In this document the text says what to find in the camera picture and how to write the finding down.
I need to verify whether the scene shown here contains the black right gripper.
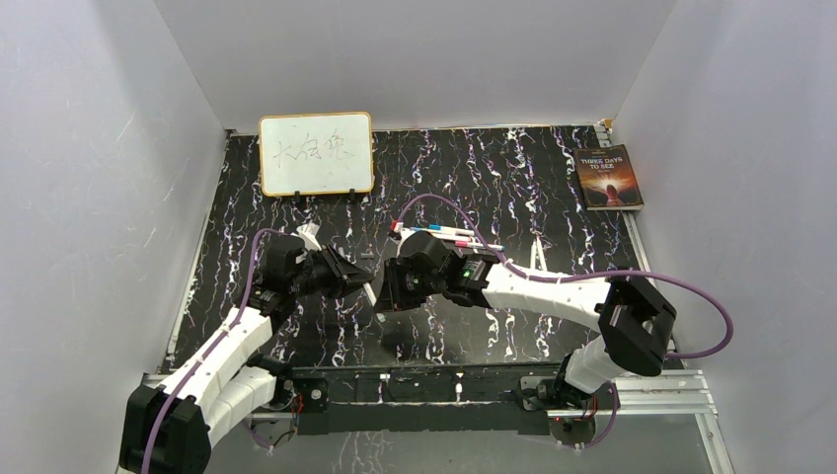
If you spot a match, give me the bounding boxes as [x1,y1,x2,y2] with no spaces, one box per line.
[375,258,445,314]

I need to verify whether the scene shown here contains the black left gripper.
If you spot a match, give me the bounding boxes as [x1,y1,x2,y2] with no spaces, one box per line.
[290,246,374,302]

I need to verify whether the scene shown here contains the red white marker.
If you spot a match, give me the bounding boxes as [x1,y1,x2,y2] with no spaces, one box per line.
[535,235,548,271]

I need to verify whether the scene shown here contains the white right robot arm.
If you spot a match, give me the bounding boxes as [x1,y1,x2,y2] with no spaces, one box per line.
[374,231,676,409]

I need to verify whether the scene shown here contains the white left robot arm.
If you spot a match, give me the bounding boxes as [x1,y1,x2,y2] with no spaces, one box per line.
[117,231,374,473]

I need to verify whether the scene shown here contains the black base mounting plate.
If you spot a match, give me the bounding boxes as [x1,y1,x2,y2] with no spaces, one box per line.
[288,362,559,435]

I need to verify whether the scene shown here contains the light blue capped marker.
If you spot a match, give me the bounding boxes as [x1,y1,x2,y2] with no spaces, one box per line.
[427,224,476,237]

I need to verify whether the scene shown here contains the small whiteboard with writing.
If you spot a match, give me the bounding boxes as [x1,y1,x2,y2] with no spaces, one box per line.
[258,112,375,198]

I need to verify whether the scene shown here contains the dark paperback book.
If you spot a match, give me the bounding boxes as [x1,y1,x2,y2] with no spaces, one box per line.
[573,144,645,211]

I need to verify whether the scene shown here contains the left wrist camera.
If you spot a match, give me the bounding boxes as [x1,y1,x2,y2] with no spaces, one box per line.
[294,222,322,251]

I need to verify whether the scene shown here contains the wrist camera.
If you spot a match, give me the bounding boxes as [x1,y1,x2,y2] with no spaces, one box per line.
[388,220,415,243]
[294,222,322,251]

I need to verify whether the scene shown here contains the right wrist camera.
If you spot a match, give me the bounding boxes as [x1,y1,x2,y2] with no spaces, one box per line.
[388,220,415,243]

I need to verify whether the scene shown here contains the aluminium frame rail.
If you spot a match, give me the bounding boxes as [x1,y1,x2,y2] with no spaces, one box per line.
[129,369,719,422]

